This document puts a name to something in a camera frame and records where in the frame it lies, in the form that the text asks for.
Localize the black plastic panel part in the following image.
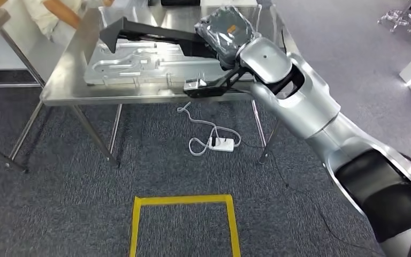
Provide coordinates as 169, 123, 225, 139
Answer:
99, 17, 224, 59

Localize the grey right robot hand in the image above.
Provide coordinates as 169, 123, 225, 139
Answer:
195, 5, 261, 70

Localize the yellow floor tape square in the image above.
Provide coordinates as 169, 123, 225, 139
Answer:
129, 194, 242, 257

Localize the stainless steel workbench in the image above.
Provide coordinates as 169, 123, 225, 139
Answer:
9, 4, 293, 168

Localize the white power cable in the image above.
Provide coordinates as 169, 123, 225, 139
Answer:
177, 102, 242, 157

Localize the thin black floor cable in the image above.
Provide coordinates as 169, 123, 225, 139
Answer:
239, 140, 384, 254

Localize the chrome base stool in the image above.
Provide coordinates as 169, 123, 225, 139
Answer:
377, 9, 411, 34

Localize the white power strip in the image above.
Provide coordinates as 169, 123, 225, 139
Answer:
208, 137, 235, 153

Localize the stamped sheet metal panel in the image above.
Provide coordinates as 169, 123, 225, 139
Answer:
84, 38, 249, 87

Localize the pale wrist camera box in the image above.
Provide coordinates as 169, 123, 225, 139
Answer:
184, 78, 208, 89

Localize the black camera bracket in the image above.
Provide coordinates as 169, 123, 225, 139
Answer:
183, 65, 252, 99

